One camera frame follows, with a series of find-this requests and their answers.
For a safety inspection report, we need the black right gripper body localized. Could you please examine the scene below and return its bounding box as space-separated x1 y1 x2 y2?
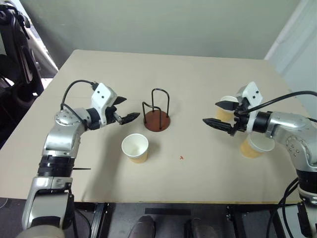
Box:
231 98 250 136

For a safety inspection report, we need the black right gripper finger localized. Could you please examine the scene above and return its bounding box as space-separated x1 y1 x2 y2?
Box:
202 118 235 136
214 100 237 113

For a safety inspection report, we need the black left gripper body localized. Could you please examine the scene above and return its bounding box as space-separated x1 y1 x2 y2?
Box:
105 105 124 126

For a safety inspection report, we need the tan paper cup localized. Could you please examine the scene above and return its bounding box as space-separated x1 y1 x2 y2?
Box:
121 133 149 165
239 135 276 159
215 95 239 122

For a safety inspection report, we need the black chair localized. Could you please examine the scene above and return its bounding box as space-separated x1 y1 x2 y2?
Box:
0 0 46 149

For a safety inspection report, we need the dark rounded shape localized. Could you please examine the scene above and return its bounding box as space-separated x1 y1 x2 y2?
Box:
127 215 157 238

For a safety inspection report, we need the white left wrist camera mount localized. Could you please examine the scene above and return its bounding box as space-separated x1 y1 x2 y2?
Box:
90 82 118 126

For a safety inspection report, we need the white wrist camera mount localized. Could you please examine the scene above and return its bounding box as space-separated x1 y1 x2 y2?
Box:
90 82 118 126
235 81 264 132

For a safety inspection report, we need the brown wire cup holder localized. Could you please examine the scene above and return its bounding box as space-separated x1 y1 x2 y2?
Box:
142 88 172 133

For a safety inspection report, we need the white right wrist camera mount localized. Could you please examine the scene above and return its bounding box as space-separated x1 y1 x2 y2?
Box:
235 81 264 132

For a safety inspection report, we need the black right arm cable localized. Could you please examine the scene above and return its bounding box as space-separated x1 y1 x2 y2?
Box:
247 91 317 112

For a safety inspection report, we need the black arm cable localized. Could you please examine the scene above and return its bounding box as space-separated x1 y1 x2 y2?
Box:
60 79 100 124
247 91 317 112

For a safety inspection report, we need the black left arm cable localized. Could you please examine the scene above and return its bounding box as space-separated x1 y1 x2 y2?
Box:
60 79 100 124

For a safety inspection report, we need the black hanging cable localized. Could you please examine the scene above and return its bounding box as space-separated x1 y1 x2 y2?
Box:
271 178 302 238

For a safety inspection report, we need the beige slanted frame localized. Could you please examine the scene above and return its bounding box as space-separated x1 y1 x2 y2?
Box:
21 7 60 78

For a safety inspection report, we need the black table frame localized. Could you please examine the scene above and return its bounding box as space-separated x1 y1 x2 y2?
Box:
73 202 273 238

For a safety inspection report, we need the thin black cable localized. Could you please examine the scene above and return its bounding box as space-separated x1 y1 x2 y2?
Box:
73 209 93 238

